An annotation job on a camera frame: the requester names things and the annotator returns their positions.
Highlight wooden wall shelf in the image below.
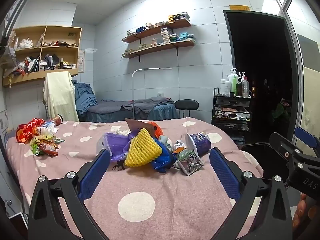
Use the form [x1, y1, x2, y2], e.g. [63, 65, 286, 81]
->
[122, 39, 195, 63]
[122, 20, 192, 43]

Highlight orange foam fruit net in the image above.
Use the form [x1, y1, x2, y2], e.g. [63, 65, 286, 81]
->
[147, 121, 163, 137]

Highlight yellow foam fruit net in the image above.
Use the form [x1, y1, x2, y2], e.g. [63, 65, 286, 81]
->
[124, 128, 162, 167]

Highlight green snack wrapper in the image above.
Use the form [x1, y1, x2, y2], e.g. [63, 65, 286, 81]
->
[29, 134, 65, 153]

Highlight wall poster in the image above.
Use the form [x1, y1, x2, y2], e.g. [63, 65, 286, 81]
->
[78, 51, 85, 73]

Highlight crushed silver carton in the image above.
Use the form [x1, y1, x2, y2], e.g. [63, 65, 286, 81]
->
[177, 149, 204, 176]

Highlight black stool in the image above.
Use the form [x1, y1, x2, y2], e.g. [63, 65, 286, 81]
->
[174, 99, 200, 118]

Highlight potted plant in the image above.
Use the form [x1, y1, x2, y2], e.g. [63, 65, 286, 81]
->
[272, 99, 292, 120]

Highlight purple plastic bag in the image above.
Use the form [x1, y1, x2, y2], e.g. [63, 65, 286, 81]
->
[96, 132, 140, 161]

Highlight stacks of small boxes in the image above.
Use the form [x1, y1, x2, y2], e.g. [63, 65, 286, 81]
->
[126, 12, 190, 36]

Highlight yellow door sign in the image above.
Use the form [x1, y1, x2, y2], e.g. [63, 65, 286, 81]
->
[229, 4, 251, 11]

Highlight purple paper cup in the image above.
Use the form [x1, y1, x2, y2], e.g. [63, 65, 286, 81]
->
[184, 132, 212, 157]

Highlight grey blanket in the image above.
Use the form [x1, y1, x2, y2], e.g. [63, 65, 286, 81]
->
[100, 96, 175, 113]

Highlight green pump bottle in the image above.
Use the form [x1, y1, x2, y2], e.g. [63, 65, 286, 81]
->
[230, 69, 239, 97]

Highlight blue plastic bag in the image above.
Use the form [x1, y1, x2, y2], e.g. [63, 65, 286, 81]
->
[150, 137, 177, 173]

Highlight pink polka dot blanket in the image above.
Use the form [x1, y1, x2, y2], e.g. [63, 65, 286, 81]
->
[5, 117, 265, 240]

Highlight wooden cubby shelf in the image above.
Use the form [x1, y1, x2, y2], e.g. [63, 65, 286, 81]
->
[2, 25, 82, 87]

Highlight white floor lamp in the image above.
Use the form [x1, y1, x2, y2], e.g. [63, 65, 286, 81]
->
[132, 67, 172, 120]

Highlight white pump bottle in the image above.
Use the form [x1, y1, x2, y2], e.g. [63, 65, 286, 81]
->
[224, 74, 232, 96]

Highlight row of dark small boxes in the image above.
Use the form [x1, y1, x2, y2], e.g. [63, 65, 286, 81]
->
[40, 64, 77, 71]

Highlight cream towel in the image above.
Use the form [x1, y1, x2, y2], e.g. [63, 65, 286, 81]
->
[43, 71, 80, 122]

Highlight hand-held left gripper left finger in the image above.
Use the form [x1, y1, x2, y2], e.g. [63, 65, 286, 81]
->
[28, 149, 112, 240]

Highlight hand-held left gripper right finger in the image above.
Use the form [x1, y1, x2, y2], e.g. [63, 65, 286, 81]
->
[209, 147, 293, 240]

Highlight wall shelves with boxes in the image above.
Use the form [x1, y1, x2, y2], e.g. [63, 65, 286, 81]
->
[122, 27, 196, 55]

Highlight massage bed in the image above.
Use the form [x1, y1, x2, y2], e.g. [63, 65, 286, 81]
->
[77, 96, 179, 123]

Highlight white plastic bag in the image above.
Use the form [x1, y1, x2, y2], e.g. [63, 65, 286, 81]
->
[19, 38, 34, 49]

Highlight pile of clothes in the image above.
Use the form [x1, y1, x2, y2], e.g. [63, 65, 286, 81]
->
[41, 40, 79, 47]

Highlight brown cardboard piece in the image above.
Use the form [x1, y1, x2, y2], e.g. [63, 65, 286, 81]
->
[124, 118, 154, 138]

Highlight red snack wrapper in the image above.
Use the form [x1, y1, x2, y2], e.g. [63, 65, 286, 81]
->
[37, 142, 58, 157]

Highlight black trash bin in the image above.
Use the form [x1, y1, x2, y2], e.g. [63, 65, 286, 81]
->
[240, 142, 293, 180]

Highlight blue cloth pile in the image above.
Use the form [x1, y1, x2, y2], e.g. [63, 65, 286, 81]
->
[72, 80, 98, 115]

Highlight black mesh trolley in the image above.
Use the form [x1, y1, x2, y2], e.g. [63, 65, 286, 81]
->
[211, 87, 252, 140]

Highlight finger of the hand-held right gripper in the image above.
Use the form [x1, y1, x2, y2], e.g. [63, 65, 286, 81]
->
[294, 127, 320, 153]
[269, 132, 304, 165]

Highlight person's right hand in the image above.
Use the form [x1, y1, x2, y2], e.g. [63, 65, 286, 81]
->
[292, 194, 320, 231]

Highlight crushed plastic bottle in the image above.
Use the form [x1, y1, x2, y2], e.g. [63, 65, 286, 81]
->
[35, 121, 59, 135]

